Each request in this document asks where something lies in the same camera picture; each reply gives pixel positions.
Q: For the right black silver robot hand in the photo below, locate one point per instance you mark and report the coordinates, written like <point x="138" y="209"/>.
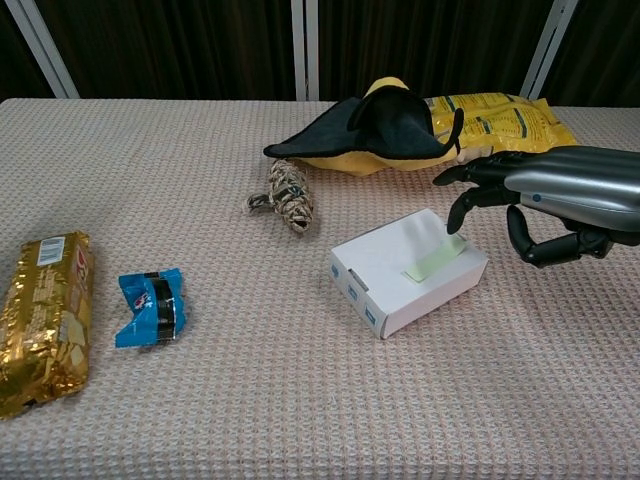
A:
<point x="575" y="185"/>

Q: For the white cardboard box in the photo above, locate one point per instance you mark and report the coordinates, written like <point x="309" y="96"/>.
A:
<point x="390" y="250"/>

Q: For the yellow snack bag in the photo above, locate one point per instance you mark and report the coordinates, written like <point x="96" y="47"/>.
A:
<point x="500" y="120"/>

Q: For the black and yellow cloth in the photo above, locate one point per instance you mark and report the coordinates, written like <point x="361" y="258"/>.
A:
<point x="390" y="125"/>

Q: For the beige woven tablecloth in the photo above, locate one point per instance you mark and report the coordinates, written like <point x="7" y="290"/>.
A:
<point x="200" y="175"/>

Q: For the blue snack wrapper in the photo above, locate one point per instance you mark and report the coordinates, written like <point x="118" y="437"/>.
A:
<point x="150" y="305"/>

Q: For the gold foil snack package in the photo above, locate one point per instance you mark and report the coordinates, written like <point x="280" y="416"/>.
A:
<point x="45" y="325"/>

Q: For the white frame post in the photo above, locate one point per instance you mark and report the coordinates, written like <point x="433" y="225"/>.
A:
<point x="305" y="50"/>
<point x="45" y="50"/>
<point x="547" y="50"/>

